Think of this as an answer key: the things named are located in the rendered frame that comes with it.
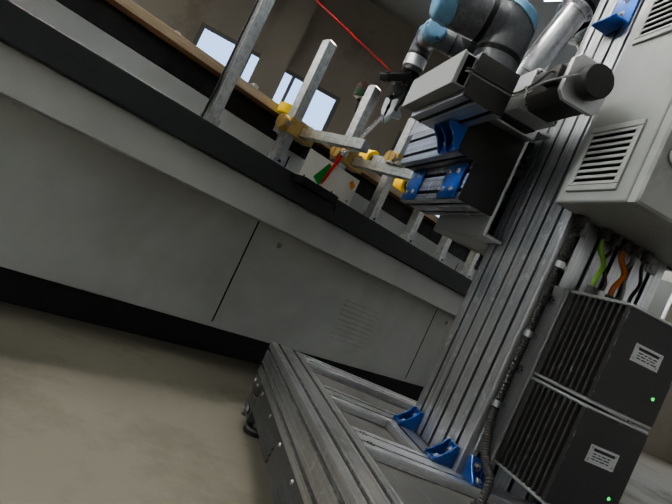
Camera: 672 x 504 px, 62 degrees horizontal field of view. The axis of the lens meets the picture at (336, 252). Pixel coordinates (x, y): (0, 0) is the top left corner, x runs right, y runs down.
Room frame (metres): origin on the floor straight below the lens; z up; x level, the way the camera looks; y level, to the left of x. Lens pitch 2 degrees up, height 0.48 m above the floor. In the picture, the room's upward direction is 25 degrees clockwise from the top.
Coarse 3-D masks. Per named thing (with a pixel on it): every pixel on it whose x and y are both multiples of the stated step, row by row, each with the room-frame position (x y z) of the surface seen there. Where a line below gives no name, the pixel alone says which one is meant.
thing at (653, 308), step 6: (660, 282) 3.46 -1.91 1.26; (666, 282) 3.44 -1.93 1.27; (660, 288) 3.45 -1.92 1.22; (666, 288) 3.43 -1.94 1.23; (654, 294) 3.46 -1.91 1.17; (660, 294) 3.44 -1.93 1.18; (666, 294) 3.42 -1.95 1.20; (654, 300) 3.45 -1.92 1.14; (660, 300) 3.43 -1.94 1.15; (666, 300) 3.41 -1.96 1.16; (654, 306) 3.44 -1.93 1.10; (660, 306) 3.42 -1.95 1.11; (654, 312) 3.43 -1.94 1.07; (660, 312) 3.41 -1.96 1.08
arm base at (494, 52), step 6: (486, 42) 1.35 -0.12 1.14; (492, 42) 1.34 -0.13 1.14; (480, 48) 1.36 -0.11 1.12; (486, 48) 1.34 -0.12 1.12; (492, 48) 1.33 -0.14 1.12; (498, 48) 1.33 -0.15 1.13; (504, 48) 1.33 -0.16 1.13; (474, 54) 1.36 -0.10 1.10; (492, 54) 1.33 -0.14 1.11; (498, 54) 1.33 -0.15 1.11; (504, 54) 1.33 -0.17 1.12; (510, 54) 1.33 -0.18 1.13; (516, 54) 1.34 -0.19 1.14; (498, 60) 1.32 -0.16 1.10; (504, 60) 1.33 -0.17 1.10; (510, 60) 1.33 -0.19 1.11; (516, 60) 1.34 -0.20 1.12; (510, 66) 1.33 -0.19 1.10; (516, 66) 1.35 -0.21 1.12; (516, 72) 1.37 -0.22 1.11
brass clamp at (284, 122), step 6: (282, 114) 1.73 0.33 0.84; (276, 120) 1.74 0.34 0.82; (282, 120) 1.72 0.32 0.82; (288, 120) 1.71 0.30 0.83; (294, 120) 1.73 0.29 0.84; (276, 126) 1.73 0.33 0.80; (282, 126) 1.71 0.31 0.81; (288, 126) 1.72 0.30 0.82; (294, 126) 1.73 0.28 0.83; (300, 126) 1.75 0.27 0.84; (306, 126) 1.76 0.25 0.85; (288, 132) 1.73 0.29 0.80; (294, 132) 1.74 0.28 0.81; (294, 138) 1.77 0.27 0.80; (300, 138) 1.76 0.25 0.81; (300, 144) 1.83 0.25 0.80; (306, 144) 1.78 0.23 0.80; (312, 144) 1.80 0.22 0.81
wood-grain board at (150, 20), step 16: (112, 0) 1.46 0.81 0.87; (128, 0) 1.48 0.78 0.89; (128, 16) 1.54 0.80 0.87; (144, 16) 1.51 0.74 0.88; (160, 32) 1.55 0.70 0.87; (176, 32) 1.58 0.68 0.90; (176, 48) 1.65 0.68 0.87; (192, 48) 1.62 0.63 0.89; (208, 64) 1.67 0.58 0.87; (240, 80) 1.75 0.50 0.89; (256, 96) 1.80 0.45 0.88; (272, 112) 1.90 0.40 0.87; (320, 144) 2.05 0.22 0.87; (368, 176) 2.24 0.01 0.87; (400, 192) 2.38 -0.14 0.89; (480, 256) 3.01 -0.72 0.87
